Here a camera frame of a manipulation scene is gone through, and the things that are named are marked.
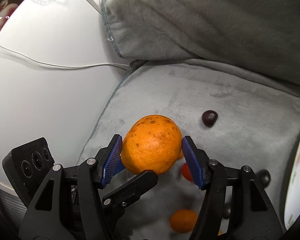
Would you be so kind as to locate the dark cherry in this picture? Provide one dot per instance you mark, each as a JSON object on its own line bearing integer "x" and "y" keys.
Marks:
{"x": 264, "y": 177}
{"x": 209, "y": 118}
{"x": 227, "y": 210}

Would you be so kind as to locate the grey back pillow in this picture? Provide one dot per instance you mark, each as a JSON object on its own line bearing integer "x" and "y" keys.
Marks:
{"x": 262, "y": 36}

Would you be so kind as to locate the red cherry tomato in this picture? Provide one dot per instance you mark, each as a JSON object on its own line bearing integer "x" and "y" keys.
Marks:
{"x": 186, "y": 172}

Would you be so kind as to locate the small mandarin orange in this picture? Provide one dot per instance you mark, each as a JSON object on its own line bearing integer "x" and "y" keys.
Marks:
{"x": 183, "y": 221}

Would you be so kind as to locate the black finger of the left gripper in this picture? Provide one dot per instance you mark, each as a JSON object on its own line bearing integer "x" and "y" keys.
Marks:
{"x": 129, "y": 193}

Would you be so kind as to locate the small orange kumquat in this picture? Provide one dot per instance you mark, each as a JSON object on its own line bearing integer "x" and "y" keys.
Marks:
{"x": 180, "y": 156}

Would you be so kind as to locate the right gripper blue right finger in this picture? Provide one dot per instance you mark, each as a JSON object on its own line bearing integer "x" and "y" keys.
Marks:
{"x": 210, "y": 176}

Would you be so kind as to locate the large spotted orange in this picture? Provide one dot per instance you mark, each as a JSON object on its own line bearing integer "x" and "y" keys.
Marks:
{"x": 153, "y": 143}

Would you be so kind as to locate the grey seat cushion blanket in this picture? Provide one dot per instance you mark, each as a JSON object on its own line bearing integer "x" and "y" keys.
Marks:
{"x": 258, "y": 125}

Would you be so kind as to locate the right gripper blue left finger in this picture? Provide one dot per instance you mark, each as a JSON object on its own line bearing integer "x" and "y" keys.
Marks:
{"x": 93, "y": 175}

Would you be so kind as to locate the dark cherry by plate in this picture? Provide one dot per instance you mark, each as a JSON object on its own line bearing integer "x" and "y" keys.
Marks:
{"x": 264, "y": 177}

